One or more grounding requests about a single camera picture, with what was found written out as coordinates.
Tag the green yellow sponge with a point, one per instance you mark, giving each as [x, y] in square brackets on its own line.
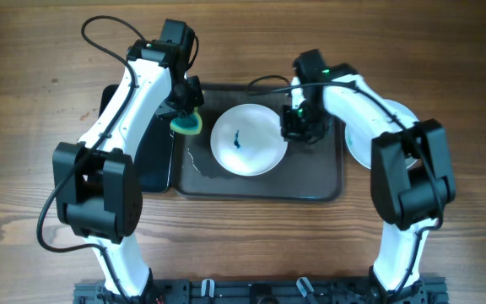
[191, 124]

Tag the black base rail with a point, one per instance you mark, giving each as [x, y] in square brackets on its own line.
[344, 290]

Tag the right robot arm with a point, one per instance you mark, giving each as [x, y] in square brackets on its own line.
[411, 175]

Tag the white plate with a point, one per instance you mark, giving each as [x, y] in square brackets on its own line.
[246, 140]
[359, 145]

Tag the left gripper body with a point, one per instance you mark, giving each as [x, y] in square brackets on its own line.
[186, 95]

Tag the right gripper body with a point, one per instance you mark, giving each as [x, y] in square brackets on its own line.
[303, 122]

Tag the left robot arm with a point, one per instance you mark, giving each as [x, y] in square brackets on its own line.
[97, 191]

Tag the dark brown serving tray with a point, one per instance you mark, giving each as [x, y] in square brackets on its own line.
[308, 172]

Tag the black water tray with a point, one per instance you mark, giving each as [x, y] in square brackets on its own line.
[153, 157]

